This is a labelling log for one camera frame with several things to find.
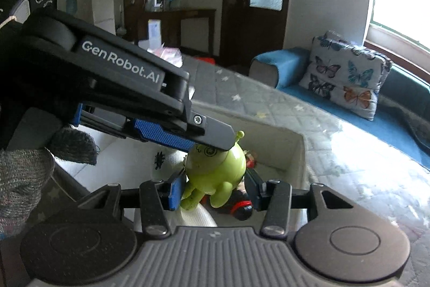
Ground tissue pack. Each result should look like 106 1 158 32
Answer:
138 38 183 68

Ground blue sofa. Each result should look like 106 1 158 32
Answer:
249 47 429 167

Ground white plush rabbit doll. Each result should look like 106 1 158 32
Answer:
152 147 217 230

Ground black-haired doll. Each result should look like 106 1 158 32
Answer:
218 151 258 222

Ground quilted star table cover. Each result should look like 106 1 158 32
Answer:
0 55 430 287

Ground grey gloved left hand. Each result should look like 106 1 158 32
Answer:
1 127 98 226

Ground butterfly print pillow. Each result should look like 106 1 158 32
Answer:
299 31 392 121

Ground green alien toy figure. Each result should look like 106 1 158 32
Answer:
181 130 246 211

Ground black white cardboard box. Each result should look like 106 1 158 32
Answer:
49 100 310 230

